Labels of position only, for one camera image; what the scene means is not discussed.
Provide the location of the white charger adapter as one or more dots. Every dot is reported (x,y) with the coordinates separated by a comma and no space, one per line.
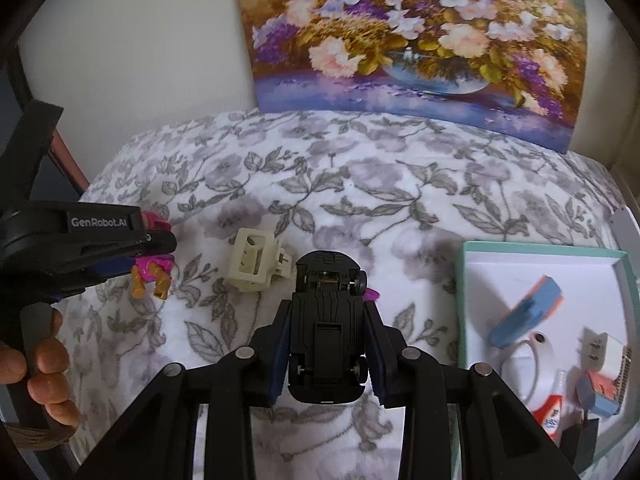
(612,352)

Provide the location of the person's left hand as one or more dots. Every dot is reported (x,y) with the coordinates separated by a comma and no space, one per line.
(45,355)

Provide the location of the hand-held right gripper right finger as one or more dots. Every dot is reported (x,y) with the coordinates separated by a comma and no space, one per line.
(380,375)

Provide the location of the cream plastic hair clip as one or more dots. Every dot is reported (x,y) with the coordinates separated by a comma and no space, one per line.
(250,265)

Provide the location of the grey flat object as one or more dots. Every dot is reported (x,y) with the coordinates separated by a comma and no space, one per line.
(622,230)

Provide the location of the teal box with white inside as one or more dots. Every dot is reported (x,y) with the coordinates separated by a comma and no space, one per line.
(495,285)

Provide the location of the red and white glue tube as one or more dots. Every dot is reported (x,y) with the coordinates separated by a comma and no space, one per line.
(547,412)

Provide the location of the salmon pink board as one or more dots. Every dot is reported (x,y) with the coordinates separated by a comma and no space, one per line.
(70,160)

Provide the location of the black toy car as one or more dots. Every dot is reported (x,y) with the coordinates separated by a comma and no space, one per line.
(325,330)

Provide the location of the orange and blue eraser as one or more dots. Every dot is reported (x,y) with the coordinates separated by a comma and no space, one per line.
(597,395)

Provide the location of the black charger adapter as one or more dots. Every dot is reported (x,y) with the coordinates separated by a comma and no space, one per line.
(580,445)

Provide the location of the orange and blue case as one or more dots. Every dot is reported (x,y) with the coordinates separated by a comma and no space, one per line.
(530,315)

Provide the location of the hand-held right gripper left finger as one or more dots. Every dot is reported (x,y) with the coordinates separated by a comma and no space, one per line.
(277,375)

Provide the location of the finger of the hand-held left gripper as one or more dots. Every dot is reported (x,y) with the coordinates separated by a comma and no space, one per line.
(100,277)
(155,245)

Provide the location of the white smart band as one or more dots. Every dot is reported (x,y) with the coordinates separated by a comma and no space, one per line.
(539,341)

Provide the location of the floral painting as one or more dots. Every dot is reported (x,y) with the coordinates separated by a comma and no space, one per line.
(400,35)

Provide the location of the pink puppy toy figure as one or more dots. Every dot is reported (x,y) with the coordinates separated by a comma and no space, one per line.
(150,272)

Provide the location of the dark furniture panel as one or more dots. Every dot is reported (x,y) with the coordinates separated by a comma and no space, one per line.
(60,180)

